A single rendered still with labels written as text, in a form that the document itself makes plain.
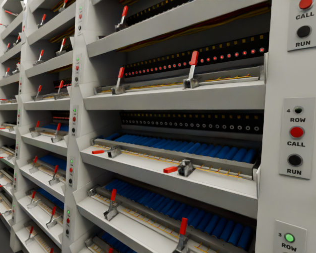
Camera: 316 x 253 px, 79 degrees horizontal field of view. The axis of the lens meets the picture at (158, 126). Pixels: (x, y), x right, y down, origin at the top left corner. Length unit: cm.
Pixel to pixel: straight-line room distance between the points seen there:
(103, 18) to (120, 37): 25
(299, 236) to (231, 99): 24
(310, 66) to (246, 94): 10
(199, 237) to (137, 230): 18
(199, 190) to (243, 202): 9
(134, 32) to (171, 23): 13
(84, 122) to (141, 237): 44
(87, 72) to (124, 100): 26
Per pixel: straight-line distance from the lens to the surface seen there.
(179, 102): 46
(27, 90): 144
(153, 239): 59
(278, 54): 39
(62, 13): 108
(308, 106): 37
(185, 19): 52
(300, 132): 36
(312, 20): 40
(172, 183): 47
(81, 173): 80
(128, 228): 64
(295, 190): 38
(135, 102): 55
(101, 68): 83
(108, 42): 71
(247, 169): 43
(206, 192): 43
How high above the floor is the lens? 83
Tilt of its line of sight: level
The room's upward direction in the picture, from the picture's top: 4 degrees clockwise
